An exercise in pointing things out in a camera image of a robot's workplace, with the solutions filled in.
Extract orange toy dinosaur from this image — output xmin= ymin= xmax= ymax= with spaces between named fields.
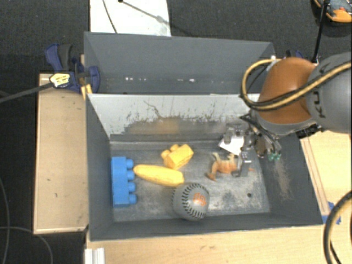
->
xmin=206 ymin=152 xmax=256 ymax=182

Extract grey ball with orange print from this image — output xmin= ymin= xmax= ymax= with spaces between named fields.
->
xmin=171 ymin=182 xmax=211 ymax=222

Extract yellow toy building block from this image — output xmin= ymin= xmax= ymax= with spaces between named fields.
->
xmin=160 ymin=144 xmax=195 ymax=171

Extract yellow toy corn cob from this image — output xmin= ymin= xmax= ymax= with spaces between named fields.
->
xmin=133 ymin=163 xmax=185 ymax=188

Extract grey metal bin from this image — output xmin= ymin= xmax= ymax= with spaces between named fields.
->
xmin=83 ymin=31 xmax=324 ymax=241

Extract blue toy building block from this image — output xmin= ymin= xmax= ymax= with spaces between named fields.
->
xmin=110 ymin=156 xmax=139 ymax=208

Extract pale wood board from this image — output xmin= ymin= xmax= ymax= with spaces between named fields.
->
xmin=32 ymin=73 xmax=90 ymax=235

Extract black cylinder on white bracket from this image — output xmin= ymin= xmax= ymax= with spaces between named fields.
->
xmin=295 ymin=124 xmax=324 ymax=139

